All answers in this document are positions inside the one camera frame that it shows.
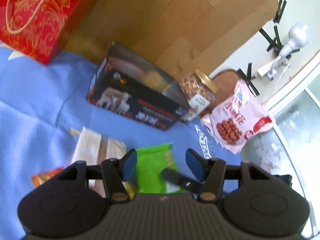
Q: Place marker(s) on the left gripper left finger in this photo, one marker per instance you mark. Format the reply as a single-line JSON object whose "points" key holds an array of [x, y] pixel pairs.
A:
{"points": [[115, 172]]}

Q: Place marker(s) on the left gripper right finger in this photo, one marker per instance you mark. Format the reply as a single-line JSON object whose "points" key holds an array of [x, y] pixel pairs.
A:
{"points": [[209, 174]]}

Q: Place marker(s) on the green snack packet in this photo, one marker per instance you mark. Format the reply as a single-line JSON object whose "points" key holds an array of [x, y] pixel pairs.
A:
{"points": [[151, 161]]}

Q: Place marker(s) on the beige wafer snack packet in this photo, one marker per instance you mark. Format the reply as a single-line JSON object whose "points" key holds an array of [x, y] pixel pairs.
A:
{"points": [[93, 147]]}

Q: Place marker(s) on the pink snack bag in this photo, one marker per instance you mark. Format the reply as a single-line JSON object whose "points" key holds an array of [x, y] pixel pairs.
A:
{"points": [[238, 118]]}

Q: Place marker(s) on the red orange snack packet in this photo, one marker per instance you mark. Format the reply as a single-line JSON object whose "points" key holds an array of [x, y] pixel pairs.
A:
{"points": [[41, 178]]}

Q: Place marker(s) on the peanut jar gold lid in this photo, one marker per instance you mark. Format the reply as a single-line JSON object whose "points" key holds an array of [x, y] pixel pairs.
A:
{"points": [[199, 90]]}

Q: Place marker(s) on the black printed storage box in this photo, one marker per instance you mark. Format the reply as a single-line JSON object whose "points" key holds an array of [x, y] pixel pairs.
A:
{"points": [[129, 85]]}

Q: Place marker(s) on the brown wooden chair back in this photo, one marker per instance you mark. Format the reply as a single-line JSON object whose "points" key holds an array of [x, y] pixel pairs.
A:
{"points": [[226, 81]]}

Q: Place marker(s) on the blue printed tablecloth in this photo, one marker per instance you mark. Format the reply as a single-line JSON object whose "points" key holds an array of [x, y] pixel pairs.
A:
{"points": [[40, 104]]}

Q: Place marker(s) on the white power adapter plug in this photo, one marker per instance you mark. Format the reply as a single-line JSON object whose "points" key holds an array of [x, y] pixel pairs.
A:
{"points": [[271, 72]]}

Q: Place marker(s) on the white wall lamp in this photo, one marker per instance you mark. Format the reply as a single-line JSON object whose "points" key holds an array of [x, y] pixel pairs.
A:
{"points": [[298, 38]]}

